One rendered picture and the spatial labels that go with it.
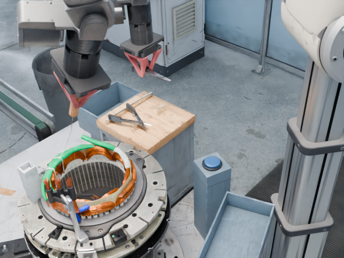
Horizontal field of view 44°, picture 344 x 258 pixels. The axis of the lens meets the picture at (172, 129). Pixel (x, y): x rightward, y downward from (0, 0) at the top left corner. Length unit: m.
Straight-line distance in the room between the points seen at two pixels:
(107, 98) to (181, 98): 1.84
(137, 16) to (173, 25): 2.21
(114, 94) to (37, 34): 0.74
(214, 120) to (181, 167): 1.70
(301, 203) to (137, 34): 0.56
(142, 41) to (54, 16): 0.47
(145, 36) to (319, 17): 0.47
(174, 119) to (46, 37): 0.59
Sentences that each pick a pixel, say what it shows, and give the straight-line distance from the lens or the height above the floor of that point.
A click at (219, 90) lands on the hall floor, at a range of 3.23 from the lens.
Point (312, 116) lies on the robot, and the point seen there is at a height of 1.24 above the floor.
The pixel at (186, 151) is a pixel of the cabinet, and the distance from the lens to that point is 1.23.
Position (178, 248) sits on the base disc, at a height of 0.80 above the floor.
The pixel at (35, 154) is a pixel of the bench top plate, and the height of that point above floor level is 0.78.
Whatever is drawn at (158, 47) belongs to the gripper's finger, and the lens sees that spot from 1.11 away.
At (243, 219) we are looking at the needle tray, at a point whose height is 1.03.
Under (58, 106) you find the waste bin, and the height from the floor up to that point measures 0.34.
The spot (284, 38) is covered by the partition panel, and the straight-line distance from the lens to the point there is 3.27.
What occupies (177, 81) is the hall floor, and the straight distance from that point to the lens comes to 3.35.
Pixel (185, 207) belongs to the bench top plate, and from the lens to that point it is 1.31.
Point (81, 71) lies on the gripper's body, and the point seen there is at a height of 1.42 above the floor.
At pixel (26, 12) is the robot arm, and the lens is 0.64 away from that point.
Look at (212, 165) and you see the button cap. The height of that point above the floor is 1.04.
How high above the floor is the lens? 1.76
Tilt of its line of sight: 38 degrees down
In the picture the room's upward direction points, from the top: 3 degrees counter-clockwise
